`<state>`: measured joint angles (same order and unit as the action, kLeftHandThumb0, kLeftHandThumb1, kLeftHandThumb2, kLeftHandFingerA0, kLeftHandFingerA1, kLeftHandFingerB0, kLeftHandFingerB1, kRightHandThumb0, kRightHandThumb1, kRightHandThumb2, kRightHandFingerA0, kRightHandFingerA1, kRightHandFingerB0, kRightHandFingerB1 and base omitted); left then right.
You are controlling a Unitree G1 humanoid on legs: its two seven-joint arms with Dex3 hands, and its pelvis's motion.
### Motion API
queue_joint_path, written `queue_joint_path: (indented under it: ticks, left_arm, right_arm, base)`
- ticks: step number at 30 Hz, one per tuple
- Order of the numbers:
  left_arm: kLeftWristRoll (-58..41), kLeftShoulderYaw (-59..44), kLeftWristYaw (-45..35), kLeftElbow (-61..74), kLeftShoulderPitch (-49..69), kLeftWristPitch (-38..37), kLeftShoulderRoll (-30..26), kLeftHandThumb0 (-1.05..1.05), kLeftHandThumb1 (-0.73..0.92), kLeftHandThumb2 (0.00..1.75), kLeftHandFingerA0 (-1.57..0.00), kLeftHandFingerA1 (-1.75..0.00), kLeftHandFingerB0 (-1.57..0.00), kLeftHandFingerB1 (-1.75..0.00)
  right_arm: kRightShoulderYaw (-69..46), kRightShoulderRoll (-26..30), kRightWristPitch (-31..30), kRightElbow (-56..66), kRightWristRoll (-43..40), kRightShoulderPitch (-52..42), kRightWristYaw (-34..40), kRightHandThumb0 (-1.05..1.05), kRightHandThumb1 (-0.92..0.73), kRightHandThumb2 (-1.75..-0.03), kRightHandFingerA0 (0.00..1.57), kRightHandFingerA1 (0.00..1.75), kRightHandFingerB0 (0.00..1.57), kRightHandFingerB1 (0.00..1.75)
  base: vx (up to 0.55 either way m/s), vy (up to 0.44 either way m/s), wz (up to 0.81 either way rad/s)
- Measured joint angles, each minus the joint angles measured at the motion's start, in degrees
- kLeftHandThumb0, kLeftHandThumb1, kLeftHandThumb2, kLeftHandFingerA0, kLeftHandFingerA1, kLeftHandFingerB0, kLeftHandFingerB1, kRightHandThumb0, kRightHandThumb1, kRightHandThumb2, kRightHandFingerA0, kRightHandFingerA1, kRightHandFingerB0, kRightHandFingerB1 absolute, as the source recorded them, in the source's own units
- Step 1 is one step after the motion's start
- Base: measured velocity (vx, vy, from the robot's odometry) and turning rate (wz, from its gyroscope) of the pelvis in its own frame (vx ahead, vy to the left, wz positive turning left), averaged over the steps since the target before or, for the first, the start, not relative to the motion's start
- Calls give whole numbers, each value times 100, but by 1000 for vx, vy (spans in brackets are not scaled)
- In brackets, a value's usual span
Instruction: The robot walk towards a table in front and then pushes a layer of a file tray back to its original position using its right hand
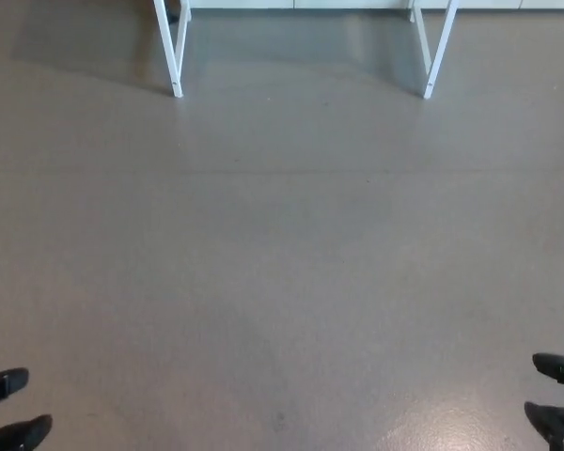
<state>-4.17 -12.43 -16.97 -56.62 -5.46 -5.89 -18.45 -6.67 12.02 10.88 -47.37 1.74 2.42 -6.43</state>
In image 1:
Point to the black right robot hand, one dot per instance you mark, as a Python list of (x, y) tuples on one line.
[(554, 368)]

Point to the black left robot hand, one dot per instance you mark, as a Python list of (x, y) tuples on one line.
[(9, 380)]

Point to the white metal table leg frame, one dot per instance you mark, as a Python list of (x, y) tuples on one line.
[(175, 70), (431, 77)]

